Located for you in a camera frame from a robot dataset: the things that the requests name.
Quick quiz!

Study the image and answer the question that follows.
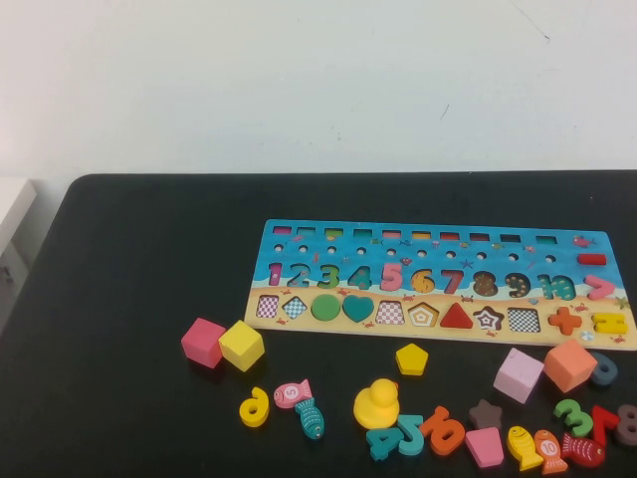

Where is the yellow pentagon piece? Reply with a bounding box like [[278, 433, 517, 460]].
[[394, 342, 430, 377]]

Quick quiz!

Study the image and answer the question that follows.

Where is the green circle piece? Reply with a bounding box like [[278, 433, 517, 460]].
[[310, 293, 343, 323]]

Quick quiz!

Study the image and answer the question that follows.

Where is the teal heart piece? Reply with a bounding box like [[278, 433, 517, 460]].
[[340, 294, 376, 324]]

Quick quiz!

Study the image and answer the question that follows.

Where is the pink number five piece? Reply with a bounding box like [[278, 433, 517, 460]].
[[379, 261, 405, 294]]

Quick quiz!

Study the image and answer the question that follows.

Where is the blue wooden puzzle board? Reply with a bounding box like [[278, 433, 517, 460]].
[[243, 218, 637, 353]]

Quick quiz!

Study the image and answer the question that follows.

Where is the red triangle piece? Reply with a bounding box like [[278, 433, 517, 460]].
[[438, 301, 476, 331]]

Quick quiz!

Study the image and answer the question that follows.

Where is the yellow number six piece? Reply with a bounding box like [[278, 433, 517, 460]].
[[238, 385, 272, 429]]

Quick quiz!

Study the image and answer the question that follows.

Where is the orange number ten piece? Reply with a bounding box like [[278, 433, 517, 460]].
[[418, 404, 467, 458]]

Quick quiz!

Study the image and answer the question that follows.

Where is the teal number four piece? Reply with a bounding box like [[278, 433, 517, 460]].
[[364, 425, 404, 462]]

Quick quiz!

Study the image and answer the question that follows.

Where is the light blue number piece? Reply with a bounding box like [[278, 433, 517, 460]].
[[395, 413, 426, 458]]

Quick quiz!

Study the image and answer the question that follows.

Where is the brown star piece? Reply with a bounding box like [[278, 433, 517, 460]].
[[467, 397, 505, 431]]

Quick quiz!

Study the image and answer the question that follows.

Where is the orange plus sign piece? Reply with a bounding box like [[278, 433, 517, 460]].
[[546, 306, 583, 337]]

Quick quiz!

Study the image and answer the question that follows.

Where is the pink trapezoid piece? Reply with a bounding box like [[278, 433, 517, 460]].
[[464, 426, 506, 470]]

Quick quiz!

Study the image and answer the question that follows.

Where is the pink greater-than sign piece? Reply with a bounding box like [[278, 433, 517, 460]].
[[584, 274, 617, 303]]

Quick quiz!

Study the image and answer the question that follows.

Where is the yellow equals sign piece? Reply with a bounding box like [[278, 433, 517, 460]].
[[590, 311, 628, 336]]

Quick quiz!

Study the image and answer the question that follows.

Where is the slate blue number piece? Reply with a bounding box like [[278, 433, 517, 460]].
[[588, 351, 620, 388]]

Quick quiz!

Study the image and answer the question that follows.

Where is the green number three piece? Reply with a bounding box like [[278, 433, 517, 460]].
[[552, 397, 595, 438]]

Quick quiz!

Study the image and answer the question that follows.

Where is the red number seven piece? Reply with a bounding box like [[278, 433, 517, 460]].
[[589, 404, 622, 450]]

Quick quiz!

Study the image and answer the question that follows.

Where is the brown number eight piece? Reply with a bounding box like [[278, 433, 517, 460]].
[[612, 403, 637, 447]]

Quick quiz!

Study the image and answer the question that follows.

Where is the yellow cube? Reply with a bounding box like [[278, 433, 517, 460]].
[[217, 319, 267, 373]]

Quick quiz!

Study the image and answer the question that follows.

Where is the magenta red cube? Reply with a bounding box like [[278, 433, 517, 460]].
[[179, 317, 228, 370]]

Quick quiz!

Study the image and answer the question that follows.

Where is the pink fish with five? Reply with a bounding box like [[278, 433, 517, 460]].
[[272, 378, 315, 411]]

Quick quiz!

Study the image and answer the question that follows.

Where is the yellow duck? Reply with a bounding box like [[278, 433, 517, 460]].
[[352, 377, 401, 430]]

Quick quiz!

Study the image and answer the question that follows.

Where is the teal patterned fish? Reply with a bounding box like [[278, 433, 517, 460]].
[[293, 396, 326, 441]]

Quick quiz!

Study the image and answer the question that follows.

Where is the light pink cube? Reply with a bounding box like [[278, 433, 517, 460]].
[[492, 347, 545, 405]]

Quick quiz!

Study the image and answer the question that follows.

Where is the salmon orange cube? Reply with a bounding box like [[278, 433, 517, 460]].
[[541, 338, 599, 395]]

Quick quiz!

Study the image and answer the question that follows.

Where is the yellow fish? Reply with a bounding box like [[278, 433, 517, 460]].
[[506, 424, 545, 473]]

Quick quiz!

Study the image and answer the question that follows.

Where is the white furniture slab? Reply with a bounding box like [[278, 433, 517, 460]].
[[0, 176, 40, 260]]

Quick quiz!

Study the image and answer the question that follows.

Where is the orange fish with ten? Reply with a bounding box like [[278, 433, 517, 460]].
[[532, 428, 570, 476]]

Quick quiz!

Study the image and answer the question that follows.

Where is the red patterned fish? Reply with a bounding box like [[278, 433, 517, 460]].
[[560, 431, 609, 470]]

